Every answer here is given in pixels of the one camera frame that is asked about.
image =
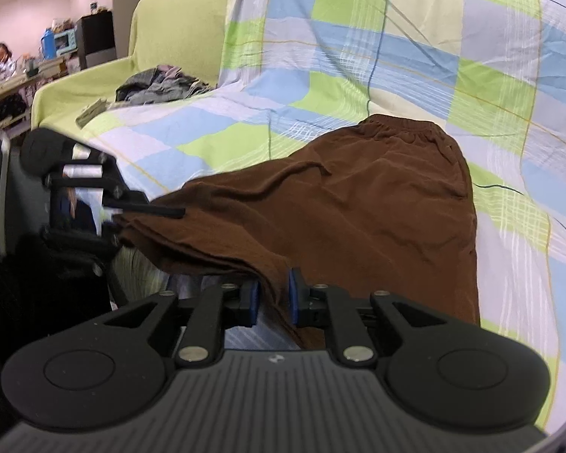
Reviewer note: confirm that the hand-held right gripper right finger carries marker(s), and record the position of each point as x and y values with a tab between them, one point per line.
294	299

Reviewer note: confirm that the mauve garment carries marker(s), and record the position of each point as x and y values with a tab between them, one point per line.
172	72

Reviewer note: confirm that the plaid blanket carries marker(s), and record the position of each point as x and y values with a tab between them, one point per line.
334	33

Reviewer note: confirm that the teal thermos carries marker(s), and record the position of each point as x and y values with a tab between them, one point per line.
48	45

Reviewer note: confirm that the cream garment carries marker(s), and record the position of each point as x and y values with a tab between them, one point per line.
91	112

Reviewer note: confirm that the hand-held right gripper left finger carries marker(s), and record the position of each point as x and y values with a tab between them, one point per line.
252	302

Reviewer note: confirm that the clear plastic bottle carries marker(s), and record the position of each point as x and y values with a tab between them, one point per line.
93	4

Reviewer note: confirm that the brown pants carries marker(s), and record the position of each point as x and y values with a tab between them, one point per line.
358	207

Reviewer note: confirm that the dark grey garment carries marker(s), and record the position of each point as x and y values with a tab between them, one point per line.
141	87

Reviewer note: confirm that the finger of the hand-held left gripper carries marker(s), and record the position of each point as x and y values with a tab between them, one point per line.
84	239
162	211

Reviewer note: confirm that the black fridge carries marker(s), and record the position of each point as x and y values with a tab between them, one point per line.
96	40

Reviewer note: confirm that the light blue microwave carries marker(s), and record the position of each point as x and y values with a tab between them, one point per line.
64	40

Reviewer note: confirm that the wooden table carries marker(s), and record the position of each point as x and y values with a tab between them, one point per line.
23	86

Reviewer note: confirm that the green covered sofa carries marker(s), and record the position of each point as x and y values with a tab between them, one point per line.
169	23

